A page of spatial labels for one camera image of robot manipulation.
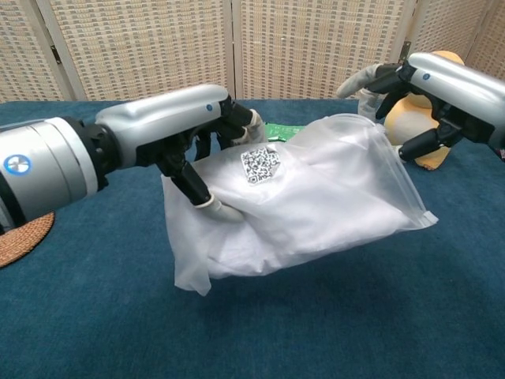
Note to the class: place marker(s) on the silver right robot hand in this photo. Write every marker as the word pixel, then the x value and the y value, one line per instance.
pixel 461 91

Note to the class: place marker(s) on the teal table cloth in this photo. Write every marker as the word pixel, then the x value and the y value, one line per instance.
pixel 252 335

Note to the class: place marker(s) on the green foil sachet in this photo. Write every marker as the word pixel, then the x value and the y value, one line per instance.
pixel 282 131

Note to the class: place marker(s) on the white clothes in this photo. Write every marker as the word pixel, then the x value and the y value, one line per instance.
pixel 315 205

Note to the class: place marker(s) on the black screen hinge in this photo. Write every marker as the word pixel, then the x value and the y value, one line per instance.
pixel 405 49
pixel 55 55

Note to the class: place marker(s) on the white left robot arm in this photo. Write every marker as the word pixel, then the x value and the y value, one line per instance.
pixel 47 169

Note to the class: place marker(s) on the round woven rattan coaster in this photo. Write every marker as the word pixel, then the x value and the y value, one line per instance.
pixel 23 241

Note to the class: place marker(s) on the orange plush dinosaur toy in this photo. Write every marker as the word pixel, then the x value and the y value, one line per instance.
pixel 406 122

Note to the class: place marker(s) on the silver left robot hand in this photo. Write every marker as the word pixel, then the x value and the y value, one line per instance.
pixel 165 118

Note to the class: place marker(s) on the translucent white plastic zip bag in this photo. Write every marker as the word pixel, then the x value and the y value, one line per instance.
pixel 189 272

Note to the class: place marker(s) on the woven folding screen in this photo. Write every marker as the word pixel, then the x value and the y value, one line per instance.
pixel 146 47

